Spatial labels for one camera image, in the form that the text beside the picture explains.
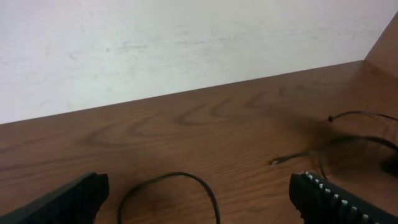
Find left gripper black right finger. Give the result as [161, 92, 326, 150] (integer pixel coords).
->
[289, 171, 397, 224]

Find black USB cable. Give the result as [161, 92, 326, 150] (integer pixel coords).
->
[117, 135, 398, 224]

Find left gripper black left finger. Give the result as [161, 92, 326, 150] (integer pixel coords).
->
[1, 172, 109, 224]

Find thin black cable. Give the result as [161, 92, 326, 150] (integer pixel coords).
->
[328, 110, 398, 123]

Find wooden side panel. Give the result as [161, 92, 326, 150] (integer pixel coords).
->
[364, 14, 398, 77]

